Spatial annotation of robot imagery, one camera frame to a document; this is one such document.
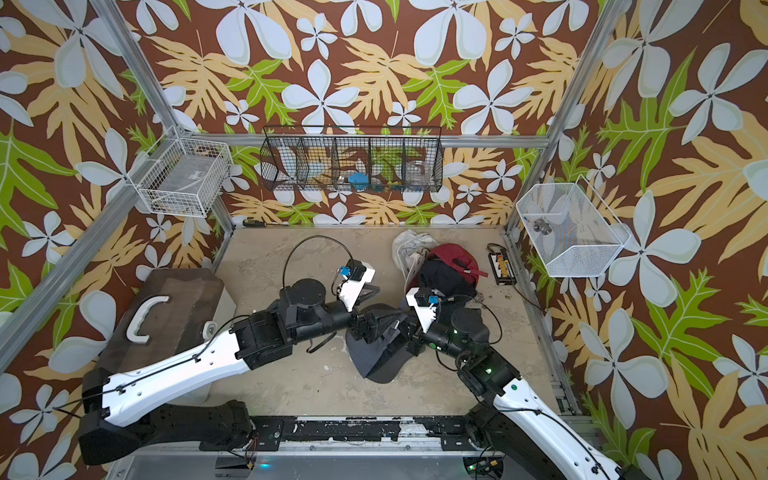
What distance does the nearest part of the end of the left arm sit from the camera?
1.76 ft

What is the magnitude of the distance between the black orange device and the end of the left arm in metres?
Answer: 0.67

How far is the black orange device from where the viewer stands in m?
1.06
